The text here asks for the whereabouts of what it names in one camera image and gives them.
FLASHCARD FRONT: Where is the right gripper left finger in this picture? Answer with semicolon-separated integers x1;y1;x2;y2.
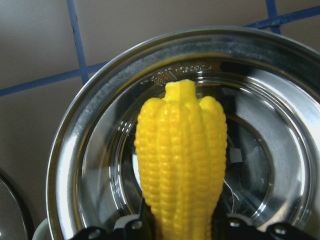
72;198;155;240

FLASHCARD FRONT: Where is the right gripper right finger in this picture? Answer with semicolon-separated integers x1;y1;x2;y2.
212;209;318;240

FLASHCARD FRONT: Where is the yellow toy corn cob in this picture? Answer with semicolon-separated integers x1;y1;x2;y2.
134;79;227;240

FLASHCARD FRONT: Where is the glass pot lid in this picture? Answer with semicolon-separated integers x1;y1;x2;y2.
0;171;35;240

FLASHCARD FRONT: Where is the white electric cooking pot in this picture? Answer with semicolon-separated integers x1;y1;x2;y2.
46;27;320;240

